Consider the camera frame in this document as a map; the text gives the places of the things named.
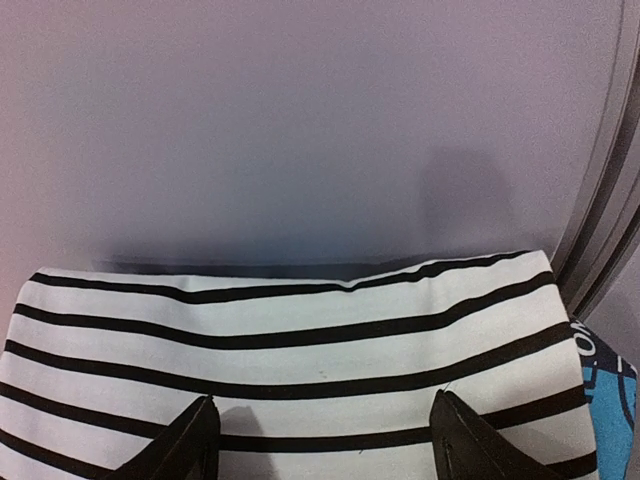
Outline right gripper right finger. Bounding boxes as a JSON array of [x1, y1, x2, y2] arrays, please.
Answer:
[[429, 390, 561, 480]]

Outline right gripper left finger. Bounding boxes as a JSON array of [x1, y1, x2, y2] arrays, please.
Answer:
[[103, 396, 221, 480]]

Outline black white striped shirt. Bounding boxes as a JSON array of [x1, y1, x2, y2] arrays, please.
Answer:
[[1, 251, 599, 479]]

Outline blue orange patterned shorts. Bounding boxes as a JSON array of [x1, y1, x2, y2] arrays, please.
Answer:
[[570, 320, 638, 479]]

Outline right aluminium corner post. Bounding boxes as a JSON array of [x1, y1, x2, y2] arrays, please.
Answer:
[[552, 1, 639, 318]]

